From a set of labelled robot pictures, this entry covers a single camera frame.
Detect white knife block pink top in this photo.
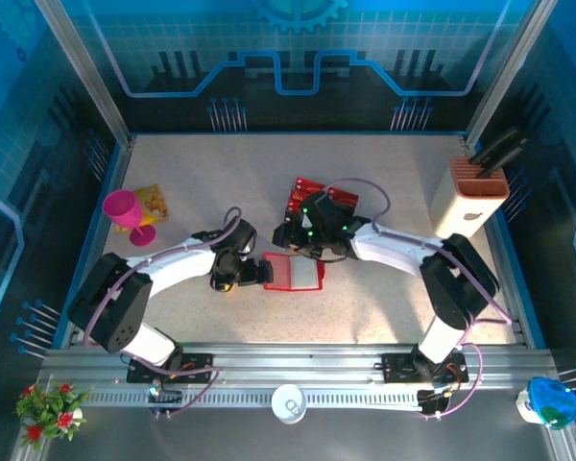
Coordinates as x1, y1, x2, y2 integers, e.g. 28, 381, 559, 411
429, 157, 512, 240

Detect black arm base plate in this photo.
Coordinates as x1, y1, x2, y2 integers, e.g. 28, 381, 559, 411
381, 352, 469, 385
126, 352, 216, 385

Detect aluminium frame post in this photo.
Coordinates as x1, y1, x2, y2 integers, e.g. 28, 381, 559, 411
33, 0, 134, 146
464, 0, 559, 146

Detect artificial plant red flowers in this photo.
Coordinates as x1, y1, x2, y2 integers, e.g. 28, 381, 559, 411
14, 378, 93, 452

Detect yellow snack bag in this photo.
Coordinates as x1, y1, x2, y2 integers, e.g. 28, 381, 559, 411
115, 183, 170, 234

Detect black knife handle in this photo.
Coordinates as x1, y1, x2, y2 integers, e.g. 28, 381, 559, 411
474, 137, 529, 180
467, 127, 523, 167

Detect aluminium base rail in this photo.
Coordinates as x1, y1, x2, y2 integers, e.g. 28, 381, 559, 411
40, 341, 558, 409

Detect red card holder wallet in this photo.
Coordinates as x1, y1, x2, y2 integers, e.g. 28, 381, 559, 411
262, 252, 325, 293

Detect pink plastic goblet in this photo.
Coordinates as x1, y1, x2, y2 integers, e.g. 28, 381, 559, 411
101, 189, 157, 247

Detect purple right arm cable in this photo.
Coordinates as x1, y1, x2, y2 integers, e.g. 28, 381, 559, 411
322, 177, 515, 422

